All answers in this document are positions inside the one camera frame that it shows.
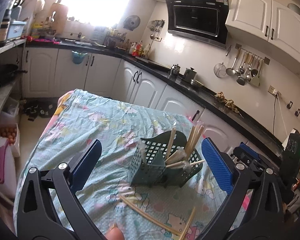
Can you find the brown cloth on counter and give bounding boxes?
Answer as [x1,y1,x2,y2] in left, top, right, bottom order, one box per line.
[215,92,242,116]

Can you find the dark steel pot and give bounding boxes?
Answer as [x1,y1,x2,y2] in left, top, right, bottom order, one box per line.
[183,68,197,83]

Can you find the white upper cabinet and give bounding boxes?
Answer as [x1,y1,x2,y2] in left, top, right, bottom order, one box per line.
[225,0,300,74]

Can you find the black countertop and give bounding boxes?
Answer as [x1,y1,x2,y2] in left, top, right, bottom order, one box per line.
[26,41,281,143]

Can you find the pink fleece blanket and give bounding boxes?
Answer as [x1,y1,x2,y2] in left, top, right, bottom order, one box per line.
[242,190,251,211]

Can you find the teal hanging bin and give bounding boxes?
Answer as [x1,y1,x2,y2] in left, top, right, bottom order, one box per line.
[72,50,87,64]

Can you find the hanging utensil set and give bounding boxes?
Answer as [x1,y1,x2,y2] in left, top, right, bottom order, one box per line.
[235,50,264,87]

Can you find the chopsticks pair three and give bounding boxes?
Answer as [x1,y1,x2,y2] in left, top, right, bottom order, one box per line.
[120,196,181,236]

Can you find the electric blender jug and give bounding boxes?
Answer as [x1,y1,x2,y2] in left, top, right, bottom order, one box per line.
[0,9,11,47]

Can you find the black range hood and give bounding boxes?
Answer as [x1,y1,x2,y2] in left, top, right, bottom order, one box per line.
[165,0,229,49]

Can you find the wall power socket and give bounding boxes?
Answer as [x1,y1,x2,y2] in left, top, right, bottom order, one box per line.
[268,85,279,97]

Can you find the steel kettle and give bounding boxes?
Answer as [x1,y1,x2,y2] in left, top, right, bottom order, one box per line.
[170,64,180,76]

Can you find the small wall fan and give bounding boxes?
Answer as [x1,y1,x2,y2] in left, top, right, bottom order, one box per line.
[123,15,141,31]

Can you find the chopsticks pair one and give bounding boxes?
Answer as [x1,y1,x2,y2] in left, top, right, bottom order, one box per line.
[165,126,176,160]

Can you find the chopsticks pair two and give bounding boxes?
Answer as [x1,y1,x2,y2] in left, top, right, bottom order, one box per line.
[184,122,204,160]

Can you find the blue plastic box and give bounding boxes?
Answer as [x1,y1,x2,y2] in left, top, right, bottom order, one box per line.
[7,20,26,40]

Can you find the red bottle on counter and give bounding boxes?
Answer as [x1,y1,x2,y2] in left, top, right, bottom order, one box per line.
[132,41,143,57]

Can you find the person left hand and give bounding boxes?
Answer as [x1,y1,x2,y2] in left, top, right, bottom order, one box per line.
[105,223,125,240]

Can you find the steel ladle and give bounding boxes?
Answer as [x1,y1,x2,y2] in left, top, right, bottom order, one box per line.
[226,49,241,76]

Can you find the wire mesh strainer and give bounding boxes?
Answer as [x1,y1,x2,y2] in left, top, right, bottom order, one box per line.
[213,45,232,79]

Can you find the dark green utensil basket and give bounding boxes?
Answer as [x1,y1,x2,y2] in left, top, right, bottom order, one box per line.
[128,131,203,187]

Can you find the chopsticks pair four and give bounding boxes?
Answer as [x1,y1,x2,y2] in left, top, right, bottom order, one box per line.
[179,207,196,240]

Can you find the chopsticks pair five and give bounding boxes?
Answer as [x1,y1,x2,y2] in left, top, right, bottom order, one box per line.
[165,148,205,172]

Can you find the black frying pan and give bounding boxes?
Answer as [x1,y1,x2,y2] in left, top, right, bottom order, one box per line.
[0,64,27,84]

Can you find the hello kitty teal tablecloth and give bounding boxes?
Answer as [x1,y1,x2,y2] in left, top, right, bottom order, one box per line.
[13,88,243,240]

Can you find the white lower cabinets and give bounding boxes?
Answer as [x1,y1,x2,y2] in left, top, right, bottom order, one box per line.
[22,47,283,165]

